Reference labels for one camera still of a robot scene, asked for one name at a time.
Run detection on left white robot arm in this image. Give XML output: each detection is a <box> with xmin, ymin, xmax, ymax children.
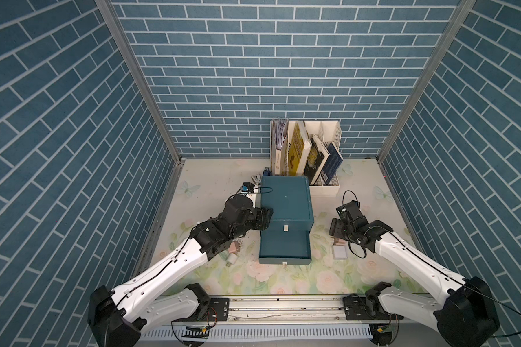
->
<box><xmin>88</xmin><ymin>195</ymin><xmax>274</xmax><ymax>346</ymax></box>

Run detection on pink plug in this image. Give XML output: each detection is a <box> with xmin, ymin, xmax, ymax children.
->
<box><xmin>228</xmin><ymin>240</ymin><xmax>242</xmax><ymax>254</ymax></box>

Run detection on dark blue book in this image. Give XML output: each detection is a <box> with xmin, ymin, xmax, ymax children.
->
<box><xmin>321</xmin><ymin>142</ymin><xmax>344</xmax><ymax>185</ymax></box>

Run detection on yellow book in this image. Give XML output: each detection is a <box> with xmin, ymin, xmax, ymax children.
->
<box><xmin>287</xmin><ymin>121</ymin><xmax>311</xmax><ymax>176</ymax></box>

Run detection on metal base rail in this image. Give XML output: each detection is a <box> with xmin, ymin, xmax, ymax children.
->
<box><xmin>168</xmin><ymin>294</ymin><xmax>457</xmax><ymax>326</ymax></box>

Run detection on magazines in left slot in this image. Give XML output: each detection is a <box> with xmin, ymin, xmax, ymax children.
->
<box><xmin>271</xmin><ymin>118</ymin><xmax>289</xmax><ymax>150</ymax></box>

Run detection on teal drawer cabinet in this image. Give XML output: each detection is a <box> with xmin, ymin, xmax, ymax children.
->
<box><xmin>258</xmin><ymin>176</ymin><xmax>314</xmax><ymax>266</ymax></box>

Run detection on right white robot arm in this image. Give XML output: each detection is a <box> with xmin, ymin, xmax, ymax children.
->
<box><xmin>329</xmin><ymin>200</ymin><xmax>500</xmax><ymax>346</ymax></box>

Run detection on black and gold book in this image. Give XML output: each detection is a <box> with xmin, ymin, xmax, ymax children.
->
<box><xmin>304</xmin><ymin>134</ymin><xmax>330</xmax><ymax>185</ymax></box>

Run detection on white file organizer rack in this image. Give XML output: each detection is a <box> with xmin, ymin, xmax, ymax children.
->
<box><xmin>269</xmin><ymin>119</ymin><xmax>343</xmax><ymax>198</ymax></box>

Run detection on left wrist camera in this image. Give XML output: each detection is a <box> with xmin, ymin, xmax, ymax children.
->
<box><xmin>240</xmin><ymin>182</ymin><xmax>256</xmax><ymax>195</ymax></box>

